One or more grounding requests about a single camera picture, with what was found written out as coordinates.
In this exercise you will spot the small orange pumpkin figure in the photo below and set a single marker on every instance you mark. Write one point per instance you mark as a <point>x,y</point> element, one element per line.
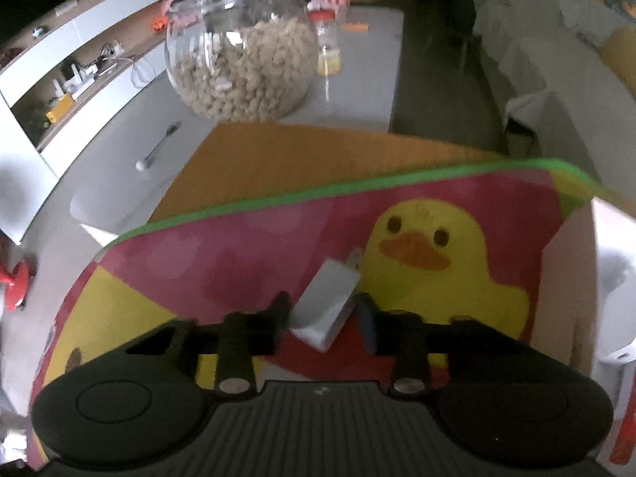
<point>159,23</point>

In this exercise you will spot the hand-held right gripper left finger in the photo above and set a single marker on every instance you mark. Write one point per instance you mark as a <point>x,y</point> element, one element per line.
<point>238,338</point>

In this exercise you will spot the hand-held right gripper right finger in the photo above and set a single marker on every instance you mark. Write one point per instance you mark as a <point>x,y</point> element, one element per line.
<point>412,343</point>

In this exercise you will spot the metal spoon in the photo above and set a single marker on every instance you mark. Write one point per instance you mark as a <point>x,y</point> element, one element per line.
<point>156,148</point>

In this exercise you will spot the glass jar of nuts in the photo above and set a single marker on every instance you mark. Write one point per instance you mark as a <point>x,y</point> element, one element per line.
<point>238,59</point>

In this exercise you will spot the small red-lidded jar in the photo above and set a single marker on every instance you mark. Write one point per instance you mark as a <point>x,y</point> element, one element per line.
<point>328,39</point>

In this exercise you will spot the pink cardboard box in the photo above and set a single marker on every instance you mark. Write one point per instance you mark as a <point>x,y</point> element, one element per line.
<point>586,318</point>

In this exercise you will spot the red toy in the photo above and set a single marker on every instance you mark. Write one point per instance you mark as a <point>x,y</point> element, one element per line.
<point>17,283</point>

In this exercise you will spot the grey sofa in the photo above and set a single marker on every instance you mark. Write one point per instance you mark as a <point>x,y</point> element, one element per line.
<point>546,49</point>

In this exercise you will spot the white wooden media cabinet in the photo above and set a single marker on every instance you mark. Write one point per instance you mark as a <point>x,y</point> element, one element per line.
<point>74,59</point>

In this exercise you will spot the colourful cartoon play mat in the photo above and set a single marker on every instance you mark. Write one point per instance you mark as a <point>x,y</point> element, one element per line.
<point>248,258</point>

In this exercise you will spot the white power adapter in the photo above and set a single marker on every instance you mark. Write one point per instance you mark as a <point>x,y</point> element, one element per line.
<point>325,303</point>

